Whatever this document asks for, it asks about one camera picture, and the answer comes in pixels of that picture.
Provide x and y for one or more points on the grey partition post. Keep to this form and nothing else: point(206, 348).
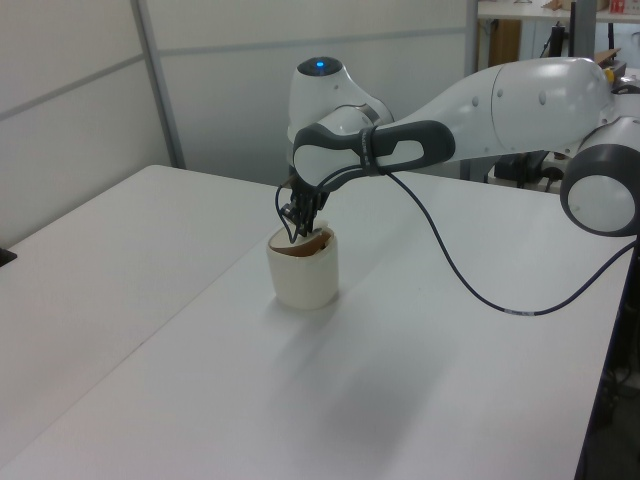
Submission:
point(160, 85)

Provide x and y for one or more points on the black object at table edge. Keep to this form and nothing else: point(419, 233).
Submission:
point(6, 257)

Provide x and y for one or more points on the brown cardboard box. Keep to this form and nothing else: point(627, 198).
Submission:
point(505, 45)

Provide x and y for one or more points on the yellow button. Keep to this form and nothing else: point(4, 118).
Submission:
point(611, 74)

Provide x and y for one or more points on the white background desk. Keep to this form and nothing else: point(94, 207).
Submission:
point(530, 12)

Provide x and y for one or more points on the black monitor stand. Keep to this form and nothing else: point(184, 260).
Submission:
point(555, 37)

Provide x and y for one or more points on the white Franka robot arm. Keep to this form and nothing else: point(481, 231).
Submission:
point(525, 100)

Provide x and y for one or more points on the black office chair base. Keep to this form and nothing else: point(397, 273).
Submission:
point(525, 167)

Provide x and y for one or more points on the red sign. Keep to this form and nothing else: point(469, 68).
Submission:
point(621, 6)

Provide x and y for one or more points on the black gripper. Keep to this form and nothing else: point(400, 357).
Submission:
point(310, 196)

